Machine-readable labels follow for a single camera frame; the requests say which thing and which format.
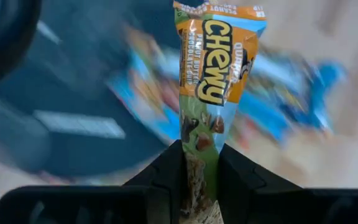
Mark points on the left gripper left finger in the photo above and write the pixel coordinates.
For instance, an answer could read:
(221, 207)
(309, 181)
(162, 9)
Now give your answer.
(154, 199)

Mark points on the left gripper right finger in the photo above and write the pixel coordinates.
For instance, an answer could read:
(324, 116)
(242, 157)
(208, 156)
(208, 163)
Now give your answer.
(259, 199)

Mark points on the orange Chewy peanut butter bar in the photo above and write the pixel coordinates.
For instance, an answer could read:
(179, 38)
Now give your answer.
(145, 93)
(216, 62)

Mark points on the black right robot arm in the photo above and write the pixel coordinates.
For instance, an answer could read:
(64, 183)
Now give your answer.
(5, 37)

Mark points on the blue granola bar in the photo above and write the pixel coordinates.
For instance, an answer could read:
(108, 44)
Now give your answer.
(322, 93)
(259, 115)

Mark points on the white label strip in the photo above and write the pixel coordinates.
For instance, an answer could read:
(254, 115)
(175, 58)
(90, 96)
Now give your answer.
(79, 124)

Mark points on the round dark blue mat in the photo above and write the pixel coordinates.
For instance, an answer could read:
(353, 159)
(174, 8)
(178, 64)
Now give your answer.
(82, 77)

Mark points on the clear plastic bin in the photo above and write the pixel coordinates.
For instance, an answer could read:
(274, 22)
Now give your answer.
(11, 133)

